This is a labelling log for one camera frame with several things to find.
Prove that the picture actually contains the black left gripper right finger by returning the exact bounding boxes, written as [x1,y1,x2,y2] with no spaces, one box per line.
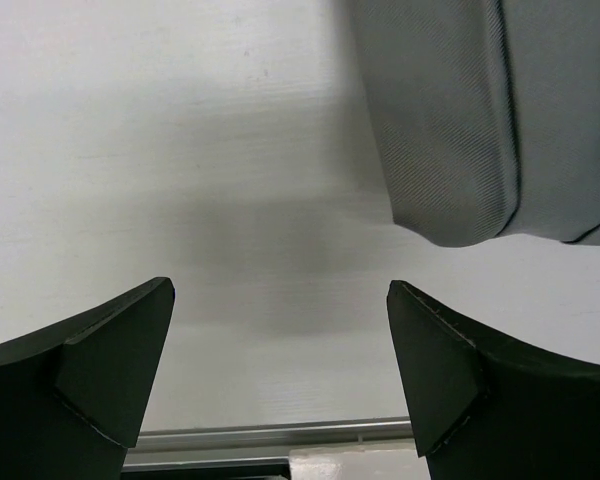
[387,280,600,479]

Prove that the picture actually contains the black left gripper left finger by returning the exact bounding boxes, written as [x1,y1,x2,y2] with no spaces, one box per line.
[0,277,175,479]

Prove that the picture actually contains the grey pleated skirt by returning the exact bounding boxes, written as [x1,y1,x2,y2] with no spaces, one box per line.
[348,1,600,247]

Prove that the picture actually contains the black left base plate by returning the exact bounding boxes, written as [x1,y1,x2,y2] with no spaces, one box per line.
[120,457,291,480]

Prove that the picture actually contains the aluminium table edge rail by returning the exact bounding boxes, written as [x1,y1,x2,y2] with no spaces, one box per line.
[124,417,412,470]

